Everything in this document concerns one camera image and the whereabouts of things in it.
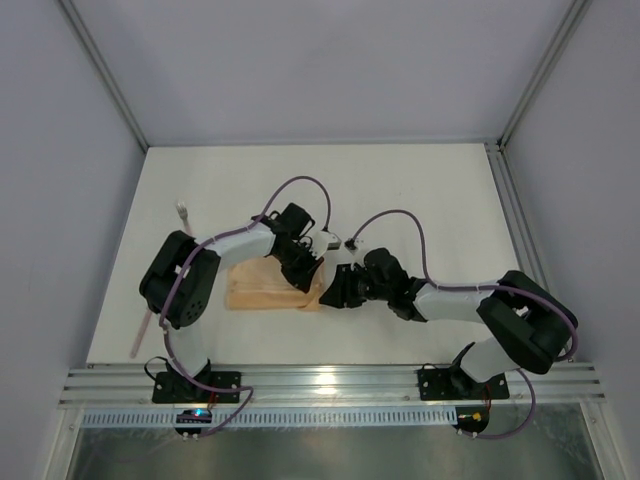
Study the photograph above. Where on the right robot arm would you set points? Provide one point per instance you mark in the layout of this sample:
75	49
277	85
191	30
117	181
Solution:
529	328

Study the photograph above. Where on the frame post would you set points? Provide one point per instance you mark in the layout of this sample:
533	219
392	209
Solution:
552	53
98	63

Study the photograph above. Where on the left black controller board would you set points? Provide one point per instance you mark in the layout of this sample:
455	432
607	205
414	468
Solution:
191	423

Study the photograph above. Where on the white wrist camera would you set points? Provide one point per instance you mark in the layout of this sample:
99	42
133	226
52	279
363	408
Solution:
357	248
324	241

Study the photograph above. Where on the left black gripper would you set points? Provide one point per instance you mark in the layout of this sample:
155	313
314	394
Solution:
298	263

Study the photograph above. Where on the right side aluminium rail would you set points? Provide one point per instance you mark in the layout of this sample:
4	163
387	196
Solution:
522	239

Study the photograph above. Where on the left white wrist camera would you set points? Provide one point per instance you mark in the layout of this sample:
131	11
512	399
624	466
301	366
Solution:
324	241

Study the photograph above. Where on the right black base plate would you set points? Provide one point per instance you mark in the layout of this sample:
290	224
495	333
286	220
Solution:
438	383

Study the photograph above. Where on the aluminium rail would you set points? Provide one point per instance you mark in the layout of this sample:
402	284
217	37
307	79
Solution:
522	239
126	385

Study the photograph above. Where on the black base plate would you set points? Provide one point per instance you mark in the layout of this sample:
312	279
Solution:
438	383
171	388

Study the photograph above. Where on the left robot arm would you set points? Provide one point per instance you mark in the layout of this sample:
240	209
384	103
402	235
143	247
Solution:
178	284

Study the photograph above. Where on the left frame post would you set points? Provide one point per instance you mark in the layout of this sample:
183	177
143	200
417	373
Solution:
98	63

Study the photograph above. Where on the right black controller board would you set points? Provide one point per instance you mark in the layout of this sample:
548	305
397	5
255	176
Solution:
471	421

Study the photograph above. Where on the front aluminium rail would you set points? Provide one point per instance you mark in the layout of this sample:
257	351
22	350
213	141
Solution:
126	385

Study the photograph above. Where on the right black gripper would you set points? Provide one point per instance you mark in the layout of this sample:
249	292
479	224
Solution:
350	286

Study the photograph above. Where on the orange cloth napkin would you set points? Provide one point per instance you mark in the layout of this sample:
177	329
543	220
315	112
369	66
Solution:
258	285

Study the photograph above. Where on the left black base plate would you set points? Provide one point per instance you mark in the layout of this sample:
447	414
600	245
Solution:
171	388

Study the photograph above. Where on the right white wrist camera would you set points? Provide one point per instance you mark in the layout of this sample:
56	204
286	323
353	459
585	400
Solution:
357	248

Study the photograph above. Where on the white slotted cable duct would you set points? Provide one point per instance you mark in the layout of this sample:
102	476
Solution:
272	417

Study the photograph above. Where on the right frame post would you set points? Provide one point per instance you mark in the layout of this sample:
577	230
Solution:
552	53

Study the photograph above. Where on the black controller board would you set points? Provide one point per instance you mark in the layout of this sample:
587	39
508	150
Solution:
191	423
471	421

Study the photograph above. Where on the silver fork pink handle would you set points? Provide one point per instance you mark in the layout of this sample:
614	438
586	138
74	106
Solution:
183	214

